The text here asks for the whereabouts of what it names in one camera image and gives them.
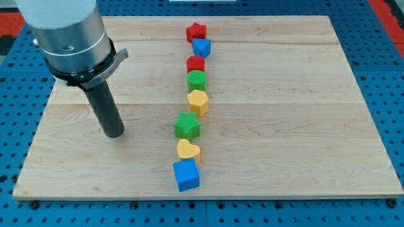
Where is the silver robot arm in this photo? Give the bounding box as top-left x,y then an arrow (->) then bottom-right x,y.
15,0 -> 111,73

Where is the blue cube block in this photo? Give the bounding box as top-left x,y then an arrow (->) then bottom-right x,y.
173,158 -> 200,192

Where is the yellow hexagon block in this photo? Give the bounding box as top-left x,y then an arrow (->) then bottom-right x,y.
187,90 -> 209,117

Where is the green star block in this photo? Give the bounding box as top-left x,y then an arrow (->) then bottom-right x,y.
173,112 -> 201,141

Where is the light wooden board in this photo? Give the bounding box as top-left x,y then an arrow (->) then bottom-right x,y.
13,16 -> 403,201

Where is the green cylinder block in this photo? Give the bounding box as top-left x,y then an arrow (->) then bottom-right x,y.
187,70 -> 206,93

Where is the yellow heart block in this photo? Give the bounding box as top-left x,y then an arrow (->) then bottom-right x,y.
177,139 -> 201,164

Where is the red cylinder block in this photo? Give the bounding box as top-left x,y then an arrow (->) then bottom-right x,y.
186,55 -> 205,73

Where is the blue triangular block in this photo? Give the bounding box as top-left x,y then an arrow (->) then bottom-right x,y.
192,38 -> 211,59

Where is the red star block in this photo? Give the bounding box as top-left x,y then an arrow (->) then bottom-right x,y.
186,22 -> 207,43

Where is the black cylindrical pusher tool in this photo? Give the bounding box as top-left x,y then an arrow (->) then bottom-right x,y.
84,81 -> 124,138

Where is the black tool clamp with lever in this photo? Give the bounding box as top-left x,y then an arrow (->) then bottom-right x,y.
45,39 -> 129,91

